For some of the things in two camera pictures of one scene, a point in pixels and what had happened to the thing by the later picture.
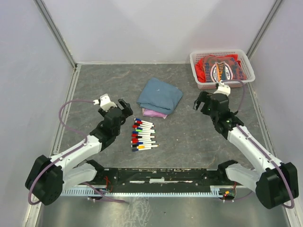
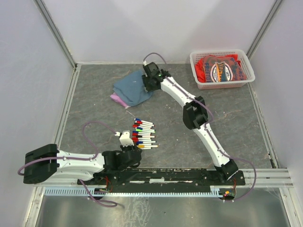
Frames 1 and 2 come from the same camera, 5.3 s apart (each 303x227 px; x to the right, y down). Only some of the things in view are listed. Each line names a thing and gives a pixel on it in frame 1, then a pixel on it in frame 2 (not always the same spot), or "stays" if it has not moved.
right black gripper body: [206, 107] to [147, 84]
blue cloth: [160, 96] to [132, 89]
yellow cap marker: [138, 147] stays
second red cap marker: [140, 141] stays
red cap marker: [136, 135] stays
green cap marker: [145, 131] stays
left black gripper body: [117, 131] to [129, 147]
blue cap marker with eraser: [140, 120] stays
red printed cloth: [216, 68] stays
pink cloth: [148, 112] to [117, 99]
